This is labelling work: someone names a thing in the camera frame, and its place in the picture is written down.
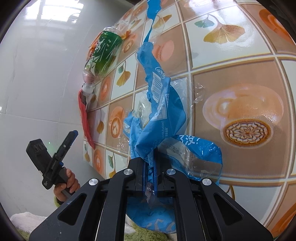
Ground red snack wrapper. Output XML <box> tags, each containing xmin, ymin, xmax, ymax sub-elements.
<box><xmin>78</xmin><ymin>89</ymin><xmax>95</xmax><ymax>149</ymax></box>

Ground blue plastic bag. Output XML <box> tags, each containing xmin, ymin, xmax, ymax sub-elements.
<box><xmin>123</xmin><ymin>0</ymin><xmax>223</xmax><ymax>234</ymax></box>

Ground green label plastic bottle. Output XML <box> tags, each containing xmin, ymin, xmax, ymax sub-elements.
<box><xmin>82</xmin><ymin>27</ymin><xmax>122</xmax><ymax>94</ymax></box>

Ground person left hand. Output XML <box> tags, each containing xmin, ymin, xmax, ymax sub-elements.
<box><xmin>53</xmin><ymin>168</ymin><xmax>80</xmax><ymax>202</ymax></box>

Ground white fluffy cloth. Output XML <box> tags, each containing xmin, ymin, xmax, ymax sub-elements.
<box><xmin>10</xmin><ymin>212</ymin><xmax>47</xmax><ymax>233</ymax></box>

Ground orange peel piece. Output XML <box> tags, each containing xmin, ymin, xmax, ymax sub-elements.
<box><xmin>121</xmin><ymin>30</ymin><xmax>131</xmax><ymax>40</ymax></box>

